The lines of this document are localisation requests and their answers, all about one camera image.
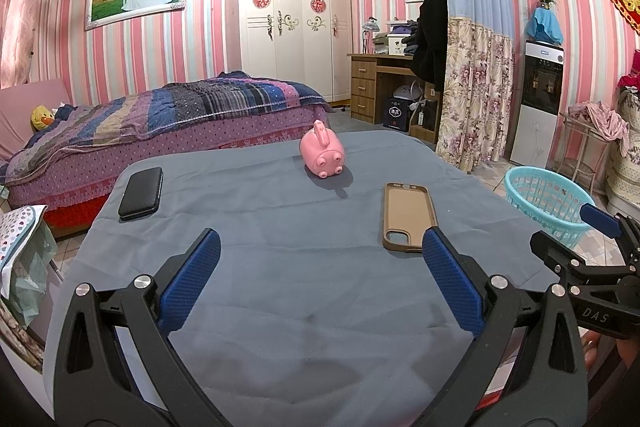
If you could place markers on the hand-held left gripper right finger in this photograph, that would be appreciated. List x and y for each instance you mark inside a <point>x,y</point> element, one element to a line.
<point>452,282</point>

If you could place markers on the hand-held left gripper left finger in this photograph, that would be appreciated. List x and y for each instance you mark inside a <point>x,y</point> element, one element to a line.
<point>192,279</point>

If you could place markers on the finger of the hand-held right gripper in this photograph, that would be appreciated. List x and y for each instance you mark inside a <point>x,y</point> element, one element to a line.
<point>600,217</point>
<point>560,252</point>

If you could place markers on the teal plastic basket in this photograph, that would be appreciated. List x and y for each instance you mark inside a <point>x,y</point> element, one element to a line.
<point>540,207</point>

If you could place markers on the person's right hand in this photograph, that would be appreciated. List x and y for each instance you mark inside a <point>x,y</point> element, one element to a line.
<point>591,349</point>

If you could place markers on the white patterned cabinet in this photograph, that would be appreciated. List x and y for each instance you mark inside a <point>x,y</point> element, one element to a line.
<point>625,167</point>

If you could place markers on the metal rack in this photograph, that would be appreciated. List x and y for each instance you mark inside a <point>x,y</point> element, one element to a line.
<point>580,157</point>

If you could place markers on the brown phone case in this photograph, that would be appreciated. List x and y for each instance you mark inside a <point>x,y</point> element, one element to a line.
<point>407,217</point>

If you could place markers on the black smartphone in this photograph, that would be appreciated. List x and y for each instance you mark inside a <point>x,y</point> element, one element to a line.
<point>141,194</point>

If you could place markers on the pink cloth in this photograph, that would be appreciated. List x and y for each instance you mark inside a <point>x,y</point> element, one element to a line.
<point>600,117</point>

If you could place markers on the white water dispenser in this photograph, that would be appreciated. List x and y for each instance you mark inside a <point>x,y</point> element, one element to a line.
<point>532,132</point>

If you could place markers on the grey blue tablecloth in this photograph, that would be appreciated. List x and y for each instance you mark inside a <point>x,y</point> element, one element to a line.
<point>300,257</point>

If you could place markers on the red artificial flowers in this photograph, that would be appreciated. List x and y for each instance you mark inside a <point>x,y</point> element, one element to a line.
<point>629,82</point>

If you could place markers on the purple bed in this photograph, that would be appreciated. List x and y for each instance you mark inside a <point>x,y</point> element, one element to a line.
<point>200,132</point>

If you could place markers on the pale green plastic bag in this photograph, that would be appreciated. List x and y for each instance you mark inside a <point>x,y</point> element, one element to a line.
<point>32,277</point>

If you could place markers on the black carton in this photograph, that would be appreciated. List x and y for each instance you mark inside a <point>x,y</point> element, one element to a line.
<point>396,114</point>

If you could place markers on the polka dot fabric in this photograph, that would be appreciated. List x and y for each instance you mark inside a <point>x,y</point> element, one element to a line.
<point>20,232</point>

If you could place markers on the striped patchwork quilt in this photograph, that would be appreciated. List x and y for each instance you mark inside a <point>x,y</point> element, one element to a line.
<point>190,99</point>

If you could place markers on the pink piggy bank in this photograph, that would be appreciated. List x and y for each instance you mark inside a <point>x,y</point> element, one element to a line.
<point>322,149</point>

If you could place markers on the blue and floral curtain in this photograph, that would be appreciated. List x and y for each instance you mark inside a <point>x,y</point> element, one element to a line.
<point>475,82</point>

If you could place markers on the white fan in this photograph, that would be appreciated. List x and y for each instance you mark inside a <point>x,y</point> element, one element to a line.
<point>407,91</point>

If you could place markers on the blue cloth cover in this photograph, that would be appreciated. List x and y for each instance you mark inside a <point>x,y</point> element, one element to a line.
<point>545,27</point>

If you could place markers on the wooden desk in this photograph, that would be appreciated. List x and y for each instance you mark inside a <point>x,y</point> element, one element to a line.
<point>364,87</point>

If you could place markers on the yellow duck plush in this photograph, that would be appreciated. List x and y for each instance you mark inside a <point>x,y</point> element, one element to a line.
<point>42,117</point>

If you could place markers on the pink headboard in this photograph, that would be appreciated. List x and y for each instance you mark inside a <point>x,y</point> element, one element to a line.
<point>25,107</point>

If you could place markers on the white box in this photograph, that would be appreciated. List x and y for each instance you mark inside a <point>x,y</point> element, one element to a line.
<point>397,46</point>

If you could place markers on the black hanging coat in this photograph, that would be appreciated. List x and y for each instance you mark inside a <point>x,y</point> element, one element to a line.
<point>431,37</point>

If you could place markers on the white wardrobe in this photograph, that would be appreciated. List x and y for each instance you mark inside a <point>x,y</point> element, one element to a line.
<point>290,52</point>

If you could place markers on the desk lamp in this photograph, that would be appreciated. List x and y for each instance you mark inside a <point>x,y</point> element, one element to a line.
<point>370,27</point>

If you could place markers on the red round wardrobe sticker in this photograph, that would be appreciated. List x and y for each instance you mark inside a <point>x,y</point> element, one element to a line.
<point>262,0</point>
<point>318,5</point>

